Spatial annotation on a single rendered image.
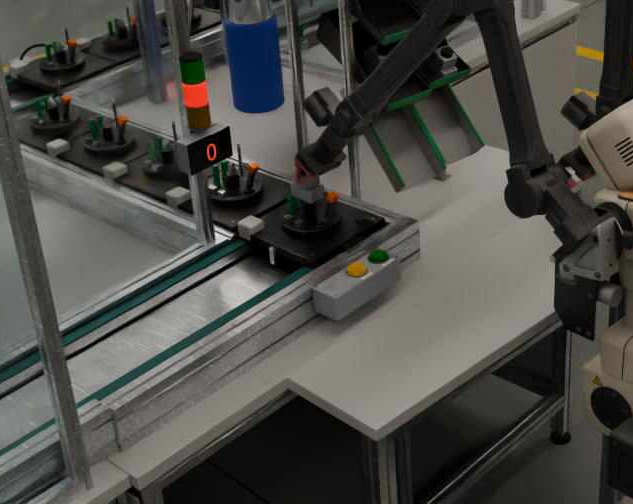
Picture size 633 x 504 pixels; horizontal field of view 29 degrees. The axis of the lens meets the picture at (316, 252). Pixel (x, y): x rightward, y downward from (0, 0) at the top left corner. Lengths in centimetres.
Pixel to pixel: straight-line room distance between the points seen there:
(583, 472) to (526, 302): 99
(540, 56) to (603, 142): 199
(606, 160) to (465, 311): 51
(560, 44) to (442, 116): 141
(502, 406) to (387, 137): 118
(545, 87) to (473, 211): 140
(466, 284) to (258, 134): 102
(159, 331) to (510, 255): 84
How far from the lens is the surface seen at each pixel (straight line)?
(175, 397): 238
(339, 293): 253
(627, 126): 228
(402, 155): 289
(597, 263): 225
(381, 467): 241
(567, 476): 354
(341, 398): 240
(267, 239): 273
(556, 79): 441
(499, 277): 276
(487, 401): 379
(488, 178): 318
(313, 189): 270
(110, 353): 252
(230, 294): 265
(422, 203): 307
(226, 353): 243
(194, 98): 256
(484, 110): 407
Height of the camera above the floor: 230
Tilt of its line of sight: 30 degrees down
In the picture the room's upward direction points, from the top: 5 degrees counter-clockwise
